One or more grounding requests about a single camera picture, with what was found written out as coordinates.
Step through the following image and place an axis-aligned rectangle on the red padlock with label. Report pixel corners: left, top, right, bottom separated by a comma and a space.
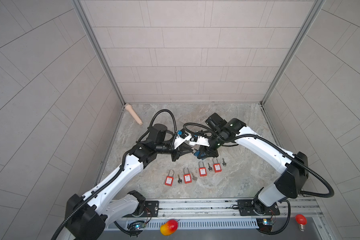
199, 161, 208, 177

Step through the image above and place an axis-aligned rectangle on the blue padlock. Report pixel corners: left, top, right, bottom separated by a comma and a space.
194, 151, 206, 160

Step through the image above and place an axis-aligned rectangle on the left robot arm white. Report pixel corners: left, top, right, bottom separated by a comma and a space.
52, 109, 193, 240

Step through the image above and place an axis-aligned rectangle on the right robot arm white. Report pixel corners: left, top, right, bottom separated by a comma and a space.
174, 113, 335, 216

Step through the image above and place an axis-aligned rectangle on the beige cylinder peg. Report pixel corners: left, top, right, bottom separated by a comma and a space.
125, 104, 143, 126

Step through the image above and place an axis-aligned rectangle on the red yellow mango toy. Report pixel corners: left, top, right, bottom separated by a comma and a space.
160, 220, 179, 236

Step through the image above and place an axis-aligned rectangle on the red light bulb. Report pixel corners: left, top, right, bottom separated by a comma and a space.
295, 214, 308, 232

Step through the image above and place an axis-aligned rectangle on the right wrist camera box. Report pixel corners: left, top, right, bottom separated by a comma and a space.
189, 136, 210, 147

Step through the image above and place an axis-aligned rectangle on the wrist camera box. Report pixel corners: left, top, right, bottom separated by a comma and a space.
173, 129, 190, 149
189, 136, 210, 147

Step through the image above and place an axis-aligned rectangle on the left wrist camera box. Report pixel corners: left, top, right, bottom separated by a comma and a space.
173, 129, 190, 149

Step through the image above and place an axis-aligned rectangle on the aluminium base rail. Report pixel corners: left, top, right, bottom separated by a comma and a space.
117, 197, 334, 240

